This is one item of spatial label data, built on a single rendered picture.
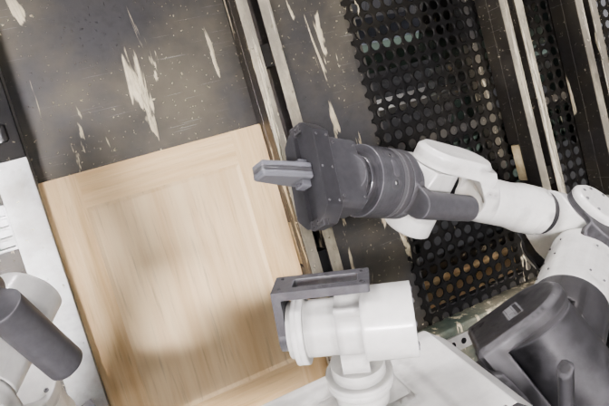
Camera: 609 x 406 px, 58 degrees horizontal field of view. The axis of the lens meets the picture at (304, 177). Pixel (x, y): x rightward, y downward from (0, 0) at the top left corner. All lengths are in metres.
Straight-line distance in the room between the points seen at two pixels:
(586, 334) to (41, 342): 0.52
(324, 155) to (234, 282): 0.44
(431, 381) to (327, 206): 0.20
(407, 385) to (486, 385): 0.07
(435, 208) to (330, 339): 0.24
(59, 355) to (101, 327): 0.43
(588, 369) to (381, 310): 0.24
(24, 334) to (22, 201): 0.43
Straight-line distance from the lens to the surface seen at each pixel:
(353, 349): 0.50
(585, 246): 0.80
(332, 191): 0.59
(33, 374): 0.66
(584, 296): 0.70
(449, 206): 0.68
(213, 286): 0.98
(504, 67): 1.23
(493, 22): 1.24
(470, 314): 1.21
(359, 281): 0.48
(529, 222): 0.83
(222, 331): 1.00
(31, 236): 0.93
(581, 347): 0.64
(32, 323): 0.52
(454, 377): 0.57
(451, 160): 0.71
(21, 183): 0.93
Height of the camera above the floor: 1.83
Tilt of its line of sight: 40 degrees down
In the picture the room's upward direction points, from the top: straight up
